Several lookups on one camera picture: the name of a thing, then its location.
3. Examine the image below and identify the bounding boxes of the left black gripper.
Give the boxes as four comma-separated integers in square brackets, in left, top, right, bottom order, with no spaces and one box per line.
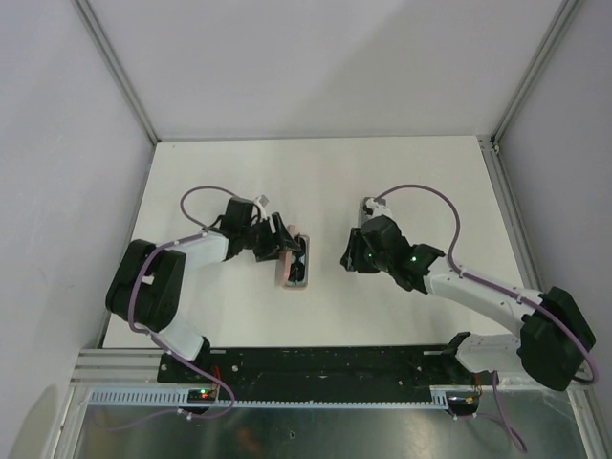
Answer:
[240,213,299,263]

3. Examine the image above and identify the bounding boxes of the pink glasses case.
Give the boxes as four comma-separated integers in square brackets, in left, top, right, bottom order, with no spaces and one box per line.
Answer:
[274,225,310,291]

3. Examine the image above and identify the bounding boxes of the brown thin-frame glasses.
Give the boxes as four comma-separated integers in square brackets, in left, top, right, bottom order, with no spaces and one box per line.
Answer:
[288,236,306,284]

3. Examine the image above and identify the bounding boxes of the blue-grey glasses case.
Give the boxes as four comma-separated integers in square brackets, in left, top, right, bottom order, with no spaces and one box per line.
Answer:
[358,197,378,228]

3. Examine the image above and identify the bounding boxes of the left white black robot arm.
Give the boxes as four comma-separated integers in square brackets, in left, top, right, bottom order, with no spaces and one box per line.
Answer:
[105,197,301,383]

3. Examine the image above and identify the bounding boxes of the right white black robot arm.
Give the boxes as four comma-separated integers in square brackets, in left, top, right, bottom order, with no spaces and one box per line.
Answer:
[340,216,596,391]

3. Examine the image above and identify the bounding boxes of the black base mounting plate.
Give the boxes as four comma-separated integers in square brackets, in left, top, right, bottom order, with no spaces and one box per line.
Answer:
[157,344,501,405]

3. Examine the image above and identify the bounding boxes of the small circuit board with leds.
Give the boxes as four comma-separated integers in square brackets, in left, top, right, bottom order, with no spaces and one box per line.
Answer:
[187,388,218,403]

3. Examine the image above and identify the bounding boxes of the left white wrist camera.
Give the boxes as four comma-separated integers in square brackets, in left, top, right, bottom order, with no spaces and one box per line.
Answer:
[253,194,269,219]

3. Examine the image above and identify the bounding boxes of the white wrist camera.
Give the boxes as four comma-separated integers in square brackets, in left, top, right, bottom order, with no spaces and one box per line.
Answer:
[374,199,393,219]
[253,194,269,219]

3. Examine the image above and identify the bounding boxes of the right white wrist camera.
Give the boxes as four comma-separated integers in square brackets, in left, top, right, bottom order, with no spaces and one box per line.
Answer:
[374,199,393,219]

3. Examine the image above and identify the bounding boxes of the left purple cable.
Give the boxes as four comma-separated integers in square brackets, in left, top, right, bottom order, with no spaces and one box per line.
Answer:
[127,186,240,429]

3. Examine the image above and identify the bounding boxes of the purple cable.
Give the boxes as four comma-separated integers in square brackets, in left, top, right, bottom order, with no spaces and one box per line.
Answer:
[127,186,240,429]
[375,184,601,453]

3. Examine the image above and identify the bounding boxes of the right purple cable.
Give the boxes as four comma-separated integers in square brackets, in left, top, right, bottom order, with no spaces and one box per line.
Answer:
[375,184,601,453]

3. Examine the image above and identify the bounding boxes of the white slotted cable duct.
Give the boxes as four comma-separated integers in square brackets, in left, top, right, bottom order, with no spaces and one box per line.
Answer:
[87,386,476,409]

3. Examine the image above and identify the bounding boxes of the right aluminium frame post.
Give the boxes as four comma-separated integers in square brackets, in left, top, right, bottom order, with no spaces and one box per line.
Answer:
[490,0,583,145]

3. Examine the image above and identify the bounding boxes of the aluminium frame post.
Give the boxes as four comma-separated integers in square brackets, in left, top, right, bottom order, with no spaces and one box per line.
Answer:
[71,0,160,146]
[490,0,583,145]

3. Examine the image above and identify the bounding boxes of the left aluminium frame post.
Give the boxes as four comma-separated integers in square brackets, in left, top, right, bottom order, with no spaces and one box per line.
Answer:
[71,0,160,146]

